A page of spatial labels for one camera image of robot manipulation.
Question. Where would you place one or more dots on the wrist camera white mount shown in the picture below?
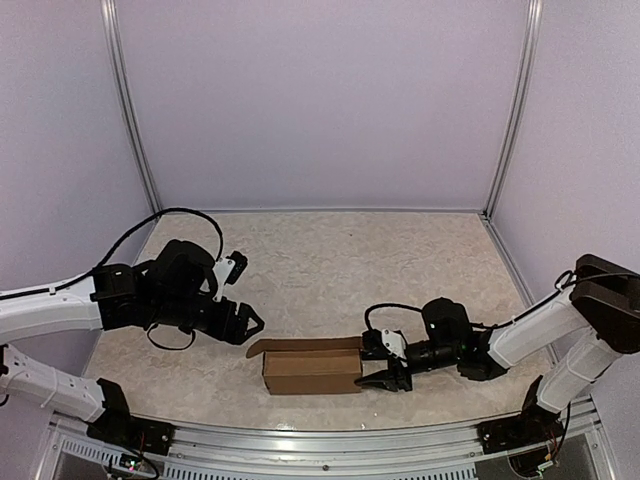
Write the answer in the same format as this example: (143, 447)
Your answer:
(394, 343)
(226, 271)

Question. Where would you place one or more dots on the right aluminium frame post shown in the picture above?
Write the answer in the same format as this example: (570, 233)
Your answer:
(518, 105)

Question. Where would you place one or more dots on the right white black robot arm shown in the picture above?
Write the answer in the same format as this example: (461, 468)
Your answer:
(598, 298)

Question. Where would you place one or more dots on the front aluminium rail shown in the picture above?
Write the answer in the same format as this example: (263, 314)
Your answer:
(445, 451)

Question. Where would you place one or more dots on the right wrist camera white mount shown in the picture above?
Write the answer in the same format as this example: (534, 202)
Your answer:
(394, 343)

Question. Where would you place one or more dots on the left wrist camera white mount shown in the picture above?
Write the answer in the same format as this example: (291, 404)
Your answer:
(226, 271)

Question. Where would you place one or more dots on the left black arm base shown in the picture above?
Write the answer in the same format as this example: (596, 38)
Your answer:
(117, 426)

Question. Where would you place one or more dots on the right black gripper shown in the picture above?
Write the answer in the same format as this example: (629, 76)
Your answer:
(389, 379)

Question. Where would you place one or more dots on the aluminium frame post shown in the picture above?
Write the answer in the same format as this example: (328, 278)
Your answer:
(518, 105)
(117, 60)

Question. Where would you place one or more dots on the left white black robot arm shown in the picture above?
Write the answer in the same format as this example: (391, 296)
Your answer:
(182, 287)

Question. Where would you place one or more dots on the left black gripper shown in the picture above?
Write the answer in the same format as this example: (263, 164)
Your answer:
(236, 333)

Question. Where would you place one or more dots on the left aluminium frame post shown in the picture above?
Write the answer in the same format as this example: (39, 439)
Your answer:
(117, 60)

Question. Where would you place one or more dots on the brown cardboard box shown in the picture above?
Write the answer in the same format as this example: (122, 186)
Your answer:
(313, 366)

